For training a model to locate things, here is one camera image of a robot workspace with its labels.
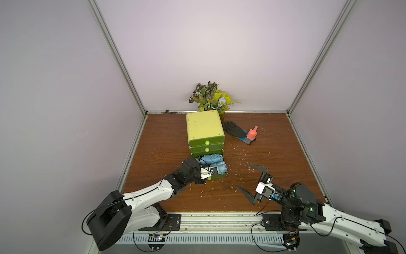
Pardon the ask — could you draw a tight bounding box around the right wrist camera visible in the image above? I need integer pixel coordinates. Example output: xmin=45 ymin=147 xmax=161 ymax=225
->
xmin=255 ymin=182 xmax=276 ymax=199

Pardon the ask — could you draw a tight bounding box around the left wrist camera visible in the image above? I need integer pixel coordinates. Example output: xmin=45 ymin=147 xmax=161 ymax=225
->
xmin=200 ymin=167 xmax=219 ymax=180

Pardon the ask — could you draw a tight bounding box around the red plastic scoop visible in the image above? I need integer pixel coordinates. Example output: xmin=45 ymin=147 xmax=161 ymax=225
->
xmin=247 ymin=126 xmax=258 ymax=140

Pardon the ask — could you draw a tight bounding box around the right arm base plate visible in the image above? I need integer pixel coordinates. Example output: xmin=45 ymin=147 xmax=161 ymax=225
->
xmin=261 ymin=214 xmax=305 ymax=231

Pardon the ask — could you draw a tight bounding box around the yellow-green drawer cabinet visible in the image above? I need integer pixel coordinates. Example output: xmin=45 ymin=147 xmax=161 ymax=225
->
xmin=186 ymin=111 xmax=225 ymax=141

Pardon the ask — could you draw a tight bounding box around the dark green top drawer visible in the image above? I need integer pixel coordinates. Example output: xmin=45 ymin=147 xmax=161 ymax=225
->
xmin=188 ymin=135 xmax=225 ymax=147

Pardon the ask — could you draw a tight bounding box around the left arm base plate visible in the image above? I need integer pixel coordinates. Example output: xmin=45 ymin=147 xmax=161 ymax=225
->
xmin=145 ymin=214 xmax=182 ymax=232

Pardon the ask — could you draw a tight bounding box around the light blue umbrella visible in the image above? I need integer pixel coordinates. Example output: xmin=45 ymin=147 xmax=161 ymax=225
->
xmin=199 ymin=154 xmax=224 ymax=165
xmin=209 ymin=162 xmax=227 ymax=175

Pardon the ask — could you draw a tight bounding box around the left circuit board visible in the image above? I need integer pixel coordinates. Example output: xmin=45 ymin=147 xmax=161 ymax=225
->
xmin=147 ymin=234 xmax=167 ymax=252

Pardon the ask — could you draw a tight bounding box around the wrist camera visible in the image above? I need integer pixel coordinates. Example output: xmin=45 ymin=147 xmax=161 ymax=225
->
xmin=200 ymin=167 xmax=219 ymax=180
xmin=255 ymin=182 xmax=276 ymax=199

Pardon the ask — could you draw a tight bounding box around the circuit board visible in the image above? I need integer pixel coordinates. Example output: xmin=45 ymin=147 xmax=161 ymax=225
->
xmin=147 ymin=234 xmax=167 ymax=252
xmin=282 ymin=231 xmax=300 ymax=251

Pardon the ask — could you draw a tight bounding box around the right circuit board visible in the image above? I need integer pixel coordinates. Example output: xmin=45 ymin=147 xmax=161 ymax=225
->
xmin=282 ymin=231 xmax=300 ymax=251

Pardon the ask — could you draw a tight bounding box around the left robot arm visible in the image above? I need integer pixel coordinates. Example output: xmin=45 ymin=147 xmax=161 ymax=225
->
xmin=83 ymin=158 xmax=219 ymax=251

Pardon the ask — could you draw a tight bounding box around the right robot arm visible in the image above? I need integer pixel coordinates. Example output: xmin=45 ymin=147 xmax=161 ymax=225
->
xmin=238 ymin=165 xmax=399 ymax=254

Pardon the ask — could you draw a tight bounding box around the dark green bottom drawer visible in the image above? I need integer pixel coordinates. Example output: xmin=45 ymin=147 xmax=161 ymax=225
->
xmin=195 ymin=153 xmax=227 ymax=181

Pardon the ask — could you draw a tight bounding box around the artificial plant in vase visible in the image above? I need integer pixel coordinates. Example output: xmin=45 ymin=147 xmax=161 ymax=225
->
xmin=188 ymin=81 xmax=240 ymax=115

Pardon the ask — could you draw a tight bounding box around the black work glove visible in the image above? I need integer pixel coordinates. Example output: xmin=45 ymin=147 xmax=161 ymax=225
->
xmin=223 ymin=121 xmax=256 ymax=145

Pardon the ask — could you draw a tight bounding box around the dark green drawer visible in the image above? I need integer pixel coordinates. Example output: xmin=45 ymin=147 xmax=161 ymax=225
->
xmin=188 ymin=135 xmax=225 ymax=147
xmin=189 ymin=143 xmax=224 ymax=156
xmin=195 ymin=153 xmax=227 ymax=181

